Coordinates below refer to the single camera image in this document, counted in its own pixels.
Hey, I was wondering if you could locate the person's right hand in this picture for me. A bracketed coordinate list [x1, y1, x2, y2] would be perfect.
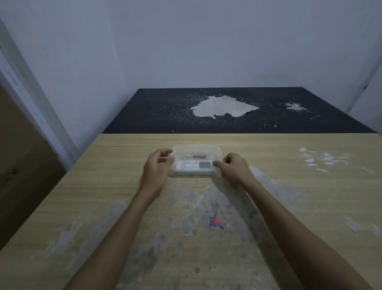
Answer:
[212, 153, 255, 188]

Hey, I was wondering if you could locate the person's left hand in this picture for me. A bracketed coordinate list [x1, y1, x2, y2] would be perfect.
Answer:
[140, 148, 175, 195]

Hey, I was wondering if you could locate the clear plastic container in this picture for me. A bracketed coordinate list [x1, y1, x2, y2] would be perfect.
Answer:
[169, 145, 223, 178]

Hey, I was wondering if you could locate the person's left forearm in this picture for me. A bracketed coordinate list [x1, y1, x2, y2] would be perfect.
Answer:
[63, 188, 159, 290]

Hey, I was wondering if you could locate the person's right forearm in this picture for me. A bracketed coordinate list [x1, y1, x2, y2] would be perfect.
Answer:
[238, 178, 374, 290]

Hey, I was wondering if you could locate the white remote control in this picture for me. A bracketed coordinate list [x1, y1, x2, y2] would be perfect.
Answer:
[174, 160, 216, 174]

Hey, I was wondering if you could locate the black worn table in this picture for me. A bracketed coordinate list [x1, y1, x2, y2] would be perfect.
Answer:
[102, 87, 378, 134]

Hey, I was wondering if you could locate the brown wooden door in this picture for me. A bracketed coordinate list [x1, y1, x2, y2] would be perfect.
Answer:
[0, 84, 67, 251]

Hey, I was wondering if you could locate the white door frame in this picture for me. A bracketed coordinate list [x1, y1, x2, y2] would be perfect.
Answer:
[0, 18, 81, 171]

